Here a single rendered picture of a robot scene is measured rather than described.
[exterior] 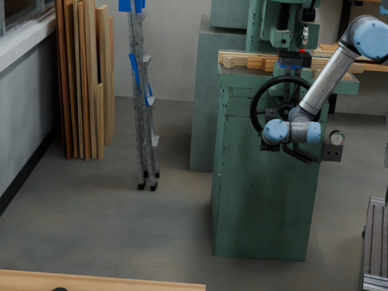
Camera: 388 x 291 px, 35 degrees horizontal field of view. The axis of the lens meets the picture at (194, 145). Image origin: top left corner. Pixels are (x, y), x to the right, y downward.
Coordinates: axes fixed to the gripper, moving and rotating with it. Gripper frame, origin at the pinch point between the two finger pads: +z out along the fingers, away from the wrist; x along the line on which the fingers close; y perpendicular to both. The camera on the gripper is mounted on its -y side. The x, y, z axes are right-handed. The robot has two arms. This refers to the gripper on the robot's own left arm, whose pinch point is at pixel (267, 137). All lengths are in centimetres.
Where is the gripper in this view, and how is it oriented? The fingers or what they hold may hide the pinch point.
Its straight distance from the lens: 246.3
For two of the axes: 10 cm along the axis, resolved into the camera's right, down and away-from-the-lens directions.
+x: 10.0, 0.3, -0.4
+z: 0.3, 1.2, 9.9
